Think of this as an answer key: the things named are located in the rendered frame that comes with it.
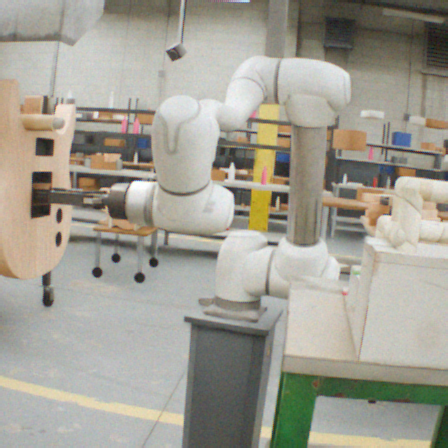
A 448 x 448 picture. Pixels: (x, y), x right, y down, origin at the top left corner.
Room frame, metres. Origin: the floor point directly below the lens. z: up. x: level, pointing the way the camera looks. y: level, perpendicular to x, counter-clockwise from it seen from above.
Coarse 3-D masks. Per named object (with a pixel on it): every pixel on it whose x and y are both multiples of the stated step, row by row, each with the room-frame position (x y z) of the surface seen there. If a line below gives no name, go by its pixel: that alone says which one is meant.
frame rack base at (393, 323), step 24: (384, 240) 0.86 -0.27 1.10; (384, 264) 0.74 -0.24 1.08; (408, 264) 0.73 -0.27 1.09; (432, 264) 0.73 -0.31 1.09; (360, 288) 0.85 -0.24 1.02; (384, 288) 0.74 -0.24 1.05; (408, 288) 0.73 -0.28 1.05; (432, 288) 0.73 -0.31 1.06; (360, 312) 0.80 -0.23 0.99; (384, 312) 0.74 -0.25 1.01; (408, 312) 0.73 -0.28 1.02; (432, 312) 0.73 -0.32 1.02; (360, 336) 0.76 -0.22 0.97; (384, 336) 0.74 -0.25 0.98; (408, 336) 0.73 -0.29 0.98; (432, 336) 0.72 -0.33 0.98; (360, 360) 0.74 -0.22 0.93; (384, 360) 0.73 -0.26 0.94; (408, 360) 0.73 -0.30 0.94; (432, 360) 0.72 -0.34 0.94
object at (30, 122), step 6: (24, 114) 1.03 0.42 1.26; (30, 114) 1.03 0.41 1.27; (42, 114) 1.03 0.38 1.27; (24, 120) 1.02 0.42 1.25; (30, 120) 1.02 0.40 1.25; (36, 120) 1.01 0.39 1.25; (42, 120) 1.01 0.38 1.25; (48, 120) 1.01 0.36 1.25; (24, 126) 1.02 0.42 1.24; (30, 126) 1.02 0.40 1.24; (36, 126) 1.02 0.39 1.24; (42, 126) 1.01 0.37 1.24; (48, 126) 1.01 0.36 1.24
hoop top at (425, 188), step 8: (408, 184) 0.75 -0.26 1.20; (416, 184) 0.74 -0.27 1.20; (424, 184) 0.74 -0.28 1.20; (432, 184) 0.74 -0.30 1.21; (440, 184) 0.74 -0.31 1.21; (424, 192) 0.74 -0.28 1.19; (432, 192) 0.74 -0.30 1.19; (440, 192) 0.74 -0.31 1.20; (424, 200) 0.75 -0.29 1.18; (432, 200) 0.75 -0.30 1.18; (440, 200) 0.74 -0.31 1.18
